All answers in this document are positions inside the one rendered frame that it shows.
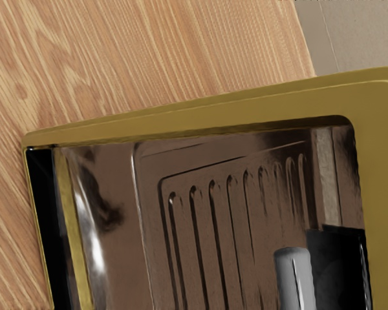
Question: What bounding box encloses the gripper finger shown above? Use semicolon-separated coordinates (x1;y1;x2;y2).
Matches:
274;246;312;310

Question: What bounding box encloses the black and gold oven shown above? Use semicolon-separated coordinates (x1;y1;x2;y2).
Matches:
21;65;388;310

